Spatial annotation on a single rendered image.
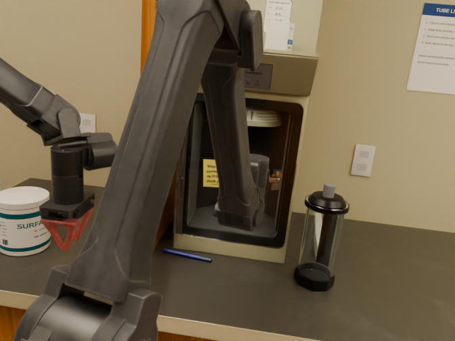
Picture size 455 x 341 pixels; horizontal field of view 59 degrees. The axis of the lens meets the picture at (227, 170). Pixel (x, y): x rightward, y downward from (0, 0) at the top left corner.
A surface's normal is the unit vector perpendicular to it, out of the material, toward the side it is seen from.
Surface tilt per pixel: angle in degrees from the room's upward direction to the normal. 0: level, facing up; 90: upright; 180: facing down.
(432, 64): 90
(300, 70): 135
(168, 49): 60
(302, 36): 90
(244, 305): 0
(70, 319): 21
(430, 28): 90
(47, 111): 67
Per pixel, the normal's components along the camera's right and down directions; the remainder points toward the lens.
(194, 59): 0.92, 0.17
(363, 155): -0.12, 0.28
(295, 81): -0.15, 0.87
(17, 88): 0.65, -0.17
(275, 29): -0.37, 0.24
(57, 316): -0.08, -0.73
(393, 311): 0.09, -0.95
